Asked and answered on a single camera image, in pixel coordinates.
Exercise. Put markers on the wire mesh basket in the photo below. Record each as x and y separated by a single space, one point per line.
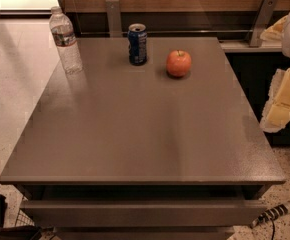
22 219

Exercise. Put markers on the striped power strip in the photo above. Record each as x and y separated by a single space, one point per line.
272 214

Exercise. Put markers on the right metal wall bracket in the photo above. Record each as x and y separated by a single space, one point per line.
262 19

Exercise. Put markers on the red apple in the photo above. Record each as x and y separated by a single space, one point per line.
178 63

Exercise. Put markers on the left metal wall bracket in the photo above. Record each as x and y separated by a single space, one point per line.
114 18

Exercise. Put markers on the blue pepsi can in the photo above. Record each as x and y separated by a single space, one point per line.
137 37

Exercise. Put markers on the grey cabinet drawer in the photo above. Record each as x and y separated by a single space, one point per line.
184 213

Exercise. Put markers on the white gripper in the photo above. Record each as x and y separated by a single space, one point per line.
276 114

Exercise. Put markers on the metal wall bracket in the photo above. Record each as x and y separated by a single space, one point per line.
262 19
114 18

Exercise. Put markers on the clear plastic water bottle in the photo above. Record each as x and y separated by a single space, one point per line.
65 40

